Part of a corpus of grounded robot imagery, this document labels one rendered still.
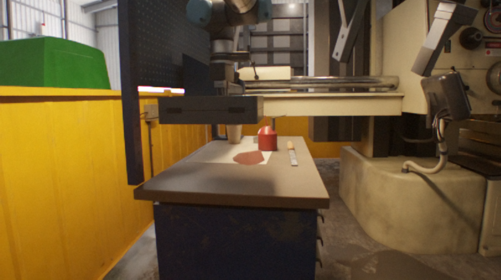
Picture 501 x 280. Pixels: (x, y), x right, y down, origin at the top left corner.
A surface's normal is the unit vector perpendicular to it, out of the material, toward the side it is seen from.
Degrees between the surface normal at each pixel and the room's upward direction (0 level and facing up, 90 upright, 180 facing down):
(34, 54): 80
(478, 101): 90
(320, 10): 90
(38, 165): 90
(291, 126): 90
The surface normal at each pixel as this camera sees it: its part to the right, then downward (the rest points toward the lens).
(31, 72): -0.10, -0.07
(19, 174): 1.00, 0.00
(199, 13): -0.33, 0.11
